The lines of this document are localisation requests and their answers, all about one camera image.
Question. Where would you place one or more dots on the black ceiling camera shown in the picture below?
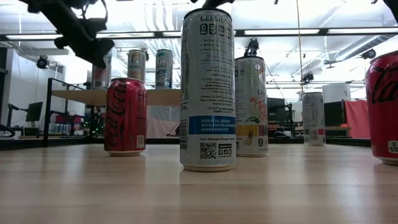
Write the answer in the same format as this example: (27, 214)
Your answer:
(42, 62)
(368, 53)

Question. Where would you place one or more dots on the Celsius Arctic Vibe can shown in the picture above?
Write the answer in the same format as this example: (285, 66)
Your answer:
(163, 70)

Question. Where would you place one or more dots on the red Coca-Cola can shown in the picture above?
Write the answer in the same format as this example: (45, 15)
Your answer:
(125, 118)
(384, 109)

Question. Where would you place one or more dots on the red hanging cloth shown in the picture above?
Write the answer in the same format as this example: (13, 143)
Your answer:
(357, 119)

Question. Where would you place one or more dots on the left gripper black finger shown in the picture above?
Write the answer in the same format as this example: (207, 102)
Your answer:
(98, 53)

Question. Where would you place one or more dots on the Celsius can blue text band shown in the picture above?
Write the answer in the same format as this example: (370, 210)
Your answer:
(207, 93)

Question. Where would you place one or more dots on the Celsius can pineapple print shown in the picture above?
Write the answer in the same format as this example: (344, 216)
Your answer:
(252, 105)

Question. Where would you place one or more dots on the black aluminium rail frame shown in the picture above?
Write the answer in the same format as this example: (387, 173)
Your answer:
(31, 143)
(342, 141)

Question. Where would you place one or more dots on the Celsius Peach Vibe can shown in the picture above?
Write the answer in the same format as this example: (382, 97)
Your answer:
(101, 79)

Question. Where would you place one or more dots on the white cloth sheet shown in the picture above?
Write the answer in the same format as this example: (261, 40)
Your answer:
(161, 123)

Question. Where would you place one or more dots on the white cylindrical tank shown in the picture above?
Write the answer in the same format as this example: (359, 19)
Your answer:
(337, 92)

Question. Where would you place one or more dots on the wooden shelf black frame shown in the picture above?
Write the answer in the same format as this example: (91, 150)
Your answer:
(77, 97)

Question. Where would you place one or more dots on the black ceiling-hung device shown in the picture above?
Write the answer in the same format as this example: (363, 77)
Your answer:
(252, 46)

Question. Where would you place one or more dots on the black computer monitor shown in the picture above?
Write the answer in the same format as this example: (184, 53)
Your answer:
(276, 109)
(35, 111)

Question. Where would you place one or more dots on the Celsius can orange print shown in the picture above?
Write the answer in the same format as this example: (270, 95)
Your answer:
(136, 65)

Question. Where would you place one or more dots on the tall white Celsius can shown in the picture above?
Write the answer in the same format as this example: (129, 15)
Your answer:
(313, 118)

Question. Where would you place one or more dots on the black upright panel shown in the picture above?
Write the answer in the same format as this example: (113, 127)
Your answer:
(334, 113)

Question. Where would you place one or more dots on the long ceiling light bar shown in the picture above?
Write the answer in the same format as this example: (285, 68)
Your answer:
(157, 34)

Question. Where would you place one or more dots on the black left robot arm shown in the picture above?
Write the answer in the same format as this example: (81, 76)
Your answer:
(34, 4)

